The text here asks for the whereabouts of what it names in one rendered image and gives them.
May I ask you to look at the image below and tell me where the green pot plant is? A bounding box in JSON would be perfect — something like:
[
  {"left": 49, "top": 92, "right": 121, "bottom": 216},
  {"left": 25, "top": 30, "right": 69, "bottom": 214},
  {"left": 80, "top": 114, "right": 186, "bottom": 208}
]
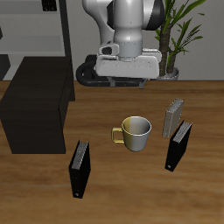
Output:
[{"left": 153, "top": 0, "right": 207, "bottom": 81}]

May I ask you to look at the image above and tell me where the grey book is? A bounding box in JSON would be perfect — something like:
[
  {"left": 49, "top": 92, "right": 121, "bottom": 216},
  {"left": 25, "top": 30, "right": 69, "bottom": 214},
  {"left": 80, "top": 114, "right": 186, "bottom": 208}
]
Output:
[{"left": 162, "top": 98, "right": 185, "bottom": 139}]

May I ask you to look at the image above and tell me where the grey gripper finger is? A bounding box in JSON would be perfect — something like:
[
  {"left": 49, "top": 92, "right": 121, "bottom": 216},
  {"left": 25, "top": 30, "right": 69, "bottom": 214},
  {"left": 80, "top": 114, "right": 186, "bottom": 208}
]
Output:
[
  {"left": 106, "top": 76, "right": 116, "bottom": 88},
  {"left": 138, "top": 77, "right": 148, "bottom": 90}
]

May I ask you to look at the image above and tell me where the dark brown desk caddy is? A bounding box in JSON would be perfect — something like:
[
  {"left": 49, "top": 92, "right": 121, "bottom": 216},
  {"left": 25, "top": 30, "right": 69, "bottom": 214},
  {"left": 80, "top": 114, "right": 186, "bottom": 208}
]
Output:
[{"left": 0, "top": 55, "right": 76, "bottom": 155}]

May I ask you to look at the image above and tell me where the white-yellow mug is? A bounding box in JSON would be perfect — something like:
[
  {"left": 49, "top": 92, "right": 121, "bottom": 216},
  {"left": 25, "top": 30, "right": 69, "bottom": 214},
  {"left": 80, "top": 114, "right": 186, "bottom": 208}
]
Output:
[{"left": 110, "top": 115, "right": 152, "bottom": 153}]

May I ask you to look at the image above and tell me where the black book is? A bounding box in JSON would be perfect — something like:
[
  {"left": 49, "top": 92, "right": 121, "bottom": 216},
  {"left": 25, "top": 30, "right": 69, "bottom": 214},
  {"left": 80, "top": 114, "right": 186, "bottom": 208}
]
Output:
[
  {"left": 164, "top": 119, "right": 193, "bottom": 172},
  {"left": 68, "top": 139, "right": 92, "bottom": 200}
]

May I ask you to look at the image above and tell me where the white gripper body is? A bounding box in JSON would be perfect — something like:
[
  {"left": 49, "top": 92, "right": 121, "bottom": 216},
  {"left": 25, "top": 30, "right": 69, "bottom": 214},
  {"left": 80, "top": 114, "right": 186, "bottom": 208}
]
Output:
[{"left": 94, "top": 47, "right": 163, "bottom": 81}]

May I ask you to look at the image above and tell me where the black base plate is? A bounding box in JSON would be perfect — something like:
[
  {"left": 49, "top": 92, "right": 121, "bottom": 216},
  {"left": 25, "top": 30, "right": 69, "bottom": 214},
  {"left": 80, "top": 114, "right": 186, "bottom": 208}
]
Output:
[{"left": 75, "top": 54, "right": 141, "bottom": 88}]

